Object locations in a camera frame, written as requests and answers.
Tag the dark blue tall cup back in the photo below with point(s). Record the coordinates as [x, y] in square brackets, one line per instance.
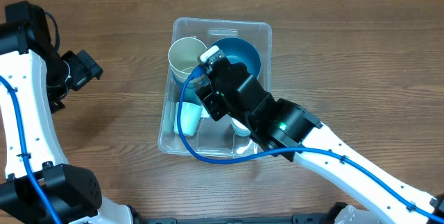
[191, 85]

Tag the cream tall cup back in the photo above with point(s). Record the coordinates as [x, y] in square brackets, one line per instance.
[183, 53]

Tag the mint green small cup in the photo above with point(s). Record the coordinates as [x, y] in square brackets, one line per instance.
[189, 118]

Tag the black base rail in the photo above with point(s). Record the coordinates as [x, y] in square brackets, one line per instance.
[339, 213]

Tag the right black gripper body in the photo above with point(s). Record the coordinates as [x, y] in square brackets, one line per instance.
[215, 105]

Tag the clear plastic storage container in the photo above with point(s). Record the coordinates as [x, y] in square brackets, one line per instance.
[216, 138]

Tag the cream tall cup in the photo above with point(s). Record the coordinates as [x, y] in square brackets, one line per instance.
[183, 53]
[181, 75]

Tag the dark blue tall cup front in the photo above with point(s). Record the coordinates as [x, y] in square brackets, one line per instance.
[189, 96]

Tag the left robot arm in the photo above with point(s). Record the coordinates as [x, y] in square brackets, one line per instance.
[41, 185]

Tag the white label in container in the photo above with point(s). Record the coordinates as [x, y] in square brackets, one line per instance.
[204, 113]

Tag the dark blue tall cup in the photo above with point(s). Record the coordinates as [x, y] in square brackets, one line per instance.
[189, 96]
[191, 85]

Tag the cream tall cup front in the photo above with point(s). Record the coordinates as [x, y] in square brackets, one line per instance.
[181, 75]

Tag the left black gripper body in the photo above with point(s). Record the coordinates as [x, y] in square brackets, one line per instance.
[78, 72]

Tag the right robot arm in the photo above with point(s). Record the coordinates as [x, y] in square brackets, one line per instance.
[282, 127]

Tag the dark blue bowl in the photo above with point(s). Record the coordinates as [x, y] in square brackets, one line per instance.
[239, 50]

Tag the grey small cup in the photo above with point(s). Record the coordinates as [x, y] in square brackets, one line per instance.
[239, 128]

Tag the pink small cup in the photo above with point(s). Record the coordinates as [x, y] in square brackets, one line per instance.
[168, 117]

